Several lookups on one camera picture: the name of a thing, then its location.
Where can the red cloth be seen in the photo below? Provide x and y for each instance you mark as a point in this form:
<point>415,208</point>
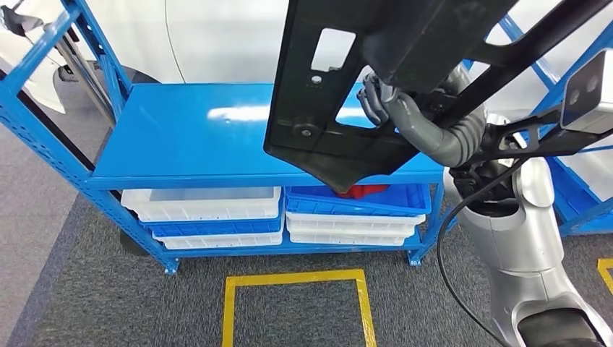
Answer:
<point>369,190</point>

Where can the blue wheeled metal rack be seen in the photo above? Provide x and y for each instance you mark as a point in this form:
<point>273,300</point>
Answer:
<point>589,217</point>

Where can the large blue metal shelf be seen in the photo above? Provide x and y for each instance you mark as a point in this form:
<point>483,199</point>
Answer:
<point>167,143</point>

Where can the black plastic plate bracket part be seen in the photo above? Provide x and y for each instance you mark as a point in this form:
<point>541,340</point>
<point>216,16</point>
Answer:
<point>297,96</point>

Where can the grey stand with black base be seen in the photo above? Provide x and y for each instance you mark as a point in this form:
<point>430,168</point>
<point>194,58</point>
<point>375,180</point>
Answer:
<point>131,244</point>

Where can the yellow floor tape square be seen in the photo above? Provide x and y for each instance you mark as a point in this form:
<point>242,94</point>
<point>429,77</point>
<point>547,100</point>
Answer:
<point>606,263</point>
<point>292,278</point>

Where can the large white plastic bin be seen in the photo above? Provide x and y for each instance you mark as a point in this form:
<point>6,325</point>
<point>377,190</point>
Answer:
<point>598,172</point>

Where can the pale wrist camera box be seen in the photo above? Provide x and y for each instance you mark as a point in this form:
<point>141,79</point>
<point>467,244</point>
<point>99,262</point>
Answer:
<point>589,96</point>

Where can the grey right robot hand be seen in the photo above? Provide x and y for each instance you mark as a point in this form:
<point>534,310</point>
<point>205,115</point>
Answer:
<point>412,122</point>

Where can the white car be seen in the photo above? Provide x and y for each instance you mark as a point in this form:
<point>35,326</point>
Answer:
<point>215,38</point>

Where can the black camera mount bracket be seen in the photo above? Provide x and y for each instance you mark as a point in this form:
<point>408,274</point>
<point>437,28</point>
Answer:
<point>527,139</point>

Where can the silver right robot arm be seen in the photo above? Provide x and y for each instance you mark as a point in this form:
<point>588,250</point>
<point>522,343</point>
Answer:
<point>517,249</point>

